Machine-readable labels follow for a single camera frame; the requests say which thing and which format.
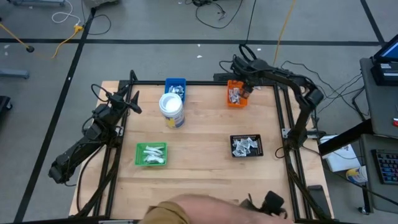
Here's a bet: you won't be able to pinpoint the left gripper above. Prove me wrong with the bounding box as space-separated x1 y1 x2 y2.
108 90 143 114

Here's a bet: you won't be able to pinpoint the thick yellow hanging cable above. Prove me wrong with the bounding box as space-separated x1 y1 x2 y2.
272 0 297 67

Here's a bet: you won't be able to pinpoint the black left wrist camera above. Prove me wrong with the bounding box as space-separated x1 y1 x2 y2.
93 104 111 121

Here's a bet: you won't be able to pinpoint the yellow floor cable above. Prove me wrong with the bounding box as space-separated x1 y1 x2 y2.
0 23 84 60

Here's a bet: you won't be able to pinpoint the black hanging cable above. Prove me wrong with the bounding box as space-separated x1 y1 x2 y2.
238 0 260 63

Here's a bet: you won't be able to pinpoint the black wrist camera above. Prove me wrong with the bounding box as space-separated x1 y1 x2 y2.
231 55 249 74
93 104 111 121

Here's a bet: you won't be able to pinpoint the black desk cables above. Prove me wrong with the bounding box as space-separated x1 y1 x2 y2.
279 60 374 119

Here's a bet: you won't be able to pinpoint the person's sleeve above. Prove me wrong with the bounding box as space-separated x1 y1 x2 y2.
138 201 191 224

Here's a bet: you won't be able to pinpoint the black chair base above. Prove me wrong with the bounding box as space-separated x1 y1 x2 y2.
0 95 13 114

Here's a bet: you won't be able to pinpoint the black tablet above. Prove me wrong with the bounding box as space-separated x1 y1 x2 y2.
307 184 333 219

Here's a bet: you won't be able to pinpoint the black arm base cable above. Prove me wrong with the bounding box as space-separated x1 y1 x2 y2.
76 143 106 214

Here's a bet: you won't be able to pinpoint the black perforated strip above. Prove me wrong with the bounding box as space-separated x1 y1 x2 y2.
213 69 290 83

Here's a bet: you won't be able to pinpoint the black keyboard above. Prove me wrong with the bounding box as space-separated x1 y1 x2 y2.
371 148 398 185

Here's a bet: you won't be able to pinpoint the grey cart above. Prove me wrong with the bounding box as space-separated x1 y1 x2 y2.
359 57 398 138

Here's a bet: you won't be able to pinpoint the green plastic basket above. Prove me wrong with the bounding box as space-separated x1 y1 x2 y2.
134 142 169 167

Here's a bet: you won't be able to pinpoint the black handheld device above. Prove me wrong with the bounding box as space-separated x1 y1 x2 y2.
247 190 289 219

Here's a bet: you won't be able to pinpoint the black plastic basket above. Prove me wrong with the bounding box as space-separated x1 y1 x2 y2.
229 134 264 158

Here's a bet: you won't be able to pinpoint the black cable tangle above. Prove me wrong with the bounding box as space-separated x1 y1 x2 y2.
185 0 244 30

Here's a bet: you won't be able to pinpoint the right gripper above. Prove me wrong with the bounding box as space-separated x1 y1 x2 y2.
239 70 259 100

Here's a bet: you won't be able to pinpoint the person's forearm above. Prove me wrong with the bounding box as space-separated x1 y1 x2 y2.
169 194 249 224

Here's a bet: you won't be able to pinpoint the black cart leg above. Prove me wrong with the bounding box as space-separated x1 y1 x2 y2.
317 118 374 156

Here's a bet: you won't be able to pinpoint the grey floor base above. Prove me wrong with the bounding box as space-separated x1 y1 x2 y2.
6 0 66 7
0 68 30 80

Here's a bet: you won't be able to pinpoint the grey desk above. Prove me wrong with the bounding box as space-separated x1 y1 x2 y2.
358 133 398 215

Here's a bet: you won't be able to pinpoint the Lysol wipes canister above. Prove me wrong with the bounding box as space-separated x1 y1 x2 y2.
158 92 186 130

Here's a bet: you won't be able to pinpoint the person's hand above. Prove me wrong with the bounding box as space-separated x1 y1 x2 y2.
239 203 295 224

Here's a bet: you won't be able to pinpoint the white floor cable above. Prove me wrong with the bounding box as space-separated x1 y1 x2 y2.
50 0 81 26

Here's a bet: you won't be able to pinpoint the blue plastic basket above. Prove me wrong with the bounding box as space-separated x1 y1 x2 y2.
164 77 187 104

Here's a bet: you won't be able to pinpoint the black floor cable loop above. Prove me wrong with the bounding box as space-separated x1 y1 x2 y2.
81 6 112 36

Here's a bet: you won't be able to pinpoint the orange plastic basket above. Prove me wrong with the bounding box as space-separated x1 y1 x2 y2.
226 80 250 109

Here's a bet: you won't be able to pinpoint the yellow blue round container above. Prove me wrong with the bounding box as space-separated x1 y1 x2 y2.
345 166 369 184

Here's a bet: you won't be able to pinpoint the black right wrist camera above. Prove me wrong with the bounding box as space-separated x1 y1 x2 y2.
231 55 249 74

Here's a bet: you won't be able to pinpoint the black laptop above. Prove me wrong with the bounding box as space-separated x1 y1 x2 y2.
370 41 398 87

